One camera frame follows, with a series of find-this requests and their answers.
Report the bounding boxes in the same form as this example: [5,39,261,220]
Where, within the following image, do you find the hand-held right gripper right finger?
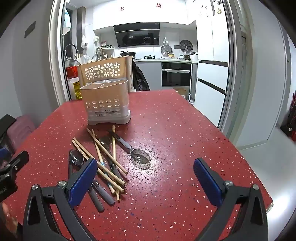
[194,158,269,241]

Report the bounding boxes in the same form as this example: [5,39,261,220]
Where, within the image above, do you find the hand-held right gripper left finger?
[22,158,99,241]

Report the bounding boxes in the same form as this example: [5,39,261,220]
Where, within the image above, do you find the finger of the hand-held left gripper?
[0,114,17,139]
[0,148,29,179]

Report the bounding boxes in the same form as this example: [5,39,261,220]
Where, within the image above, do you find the steel spoon grey handle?
[68,150,105,212]
[107,130,151,165]
[99,136,124,186]
[91,179,115,206]

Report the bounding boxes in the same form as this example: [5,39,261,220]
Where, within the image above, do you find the wooden chopstick blue patterned end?
[92,129,116,195]

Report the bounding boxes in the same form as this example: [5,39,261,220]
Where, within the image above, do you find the beige plastic utensil holder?
[80,79,131,126]

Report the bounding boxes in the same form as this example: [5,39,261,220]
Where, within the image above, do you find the pink chair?
[7,116,35,151]

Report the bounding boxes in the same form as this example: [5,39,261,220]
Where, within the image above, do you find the gold foil packet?
[73,77,83,100]

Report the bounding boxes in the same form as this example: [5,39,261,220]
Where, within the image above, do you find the red plastic basket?
[66,66,78,79]

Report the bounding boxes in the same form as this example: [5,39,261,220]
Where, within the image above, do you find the steel pot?
[65,58,81,67]

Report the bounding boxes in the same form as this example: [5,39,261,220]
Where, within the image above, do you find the cardboard box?
[173,88,187,99]

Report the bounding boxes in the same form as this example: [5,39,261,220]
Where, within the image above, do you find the kitchen faucet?
[65,44,79,58]

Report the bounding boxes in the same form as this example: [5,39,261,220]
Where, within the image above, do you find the white refrigerator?
[196,0,230,127]

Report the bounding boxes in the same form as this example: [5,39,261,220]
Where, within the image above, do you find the black built-in oven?
[161,62,192,87]

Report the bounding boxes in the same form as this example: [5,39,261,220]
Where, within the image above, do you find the beige flower cutout chair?
[77,56,134,93]

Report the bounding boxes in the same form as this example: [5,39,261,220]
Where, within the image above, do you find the black jacket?
[132,61,151,91]

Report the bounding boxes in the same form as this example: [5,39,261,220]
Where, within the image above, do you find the hanging metal steamer rack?
[180,40,193,52]

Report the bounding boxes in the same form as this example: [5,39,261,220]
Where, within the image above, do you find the black range hood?
[113,22,160,48]

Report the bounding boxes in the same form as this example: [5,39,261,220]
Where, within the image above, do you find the white upper cabinets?
[94,0,197,30]

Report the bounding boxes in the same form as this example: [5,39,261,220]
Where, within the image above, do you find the white door frame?
[48,0,255,139]

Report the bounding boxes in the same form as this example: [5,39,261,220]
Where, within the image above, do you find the grey wall switch panel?
[24,21,36,37]

